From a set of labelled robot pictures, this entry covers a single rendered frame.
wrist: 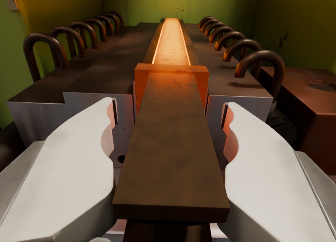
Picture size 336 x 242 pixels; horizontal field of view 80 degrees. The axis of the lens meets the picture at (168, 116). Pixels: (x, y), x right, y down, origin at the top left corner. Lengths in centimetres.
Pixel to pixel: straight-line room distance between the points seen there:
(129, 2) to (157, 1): 7
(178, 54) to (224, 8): 45
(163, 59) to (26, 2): 22
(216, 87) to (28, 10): 26
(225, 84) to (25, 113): 16
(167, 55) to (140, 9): 44
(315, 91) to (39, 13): 35
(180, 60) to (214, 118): 5
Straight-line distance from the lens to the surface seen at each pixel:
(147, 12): 62
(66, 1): 44
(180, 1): 61
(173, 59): 17
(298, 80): 26
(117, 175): 19
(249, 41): 22
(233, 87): 17
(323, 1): 42
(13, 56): 36
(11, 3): 33
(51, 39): 22
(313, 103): 21
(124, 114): 16
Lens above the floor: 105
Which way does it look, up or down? 31 degrees down
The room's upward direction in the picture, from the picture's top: 2 degrees clockwise
